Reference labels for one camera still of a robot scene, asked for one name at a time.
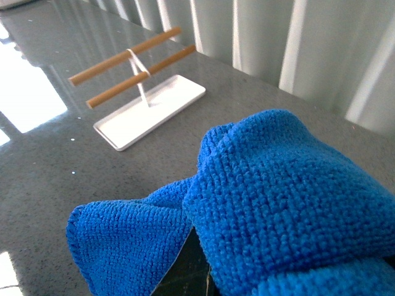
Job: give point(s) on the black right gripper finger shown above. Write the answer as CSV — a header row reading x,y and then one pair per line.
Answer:
x,y
190,273

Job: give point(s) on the blue microfiber cloth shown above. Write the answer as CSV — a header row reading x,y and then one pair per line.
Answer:
x,y
277,212

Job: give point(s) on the white towel rack tray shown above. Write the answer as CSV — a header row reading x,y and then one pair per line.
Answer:
x,y
130,123

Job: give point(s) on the lower wooden rack bar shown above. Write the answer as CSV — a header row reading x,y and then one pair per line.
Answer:
x,y
139,78

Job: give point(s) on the wooden rack bar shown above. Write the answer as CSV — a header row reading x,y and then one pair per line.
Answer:
x,y
139,78
117,59

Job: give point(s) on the upper wooden rack bar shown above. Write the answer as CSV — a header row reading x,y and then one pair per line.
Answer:
x,y
117,59

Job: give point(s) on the white pleated curtain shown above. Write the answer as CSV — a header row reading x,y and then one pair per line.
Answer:
x,y
336,54

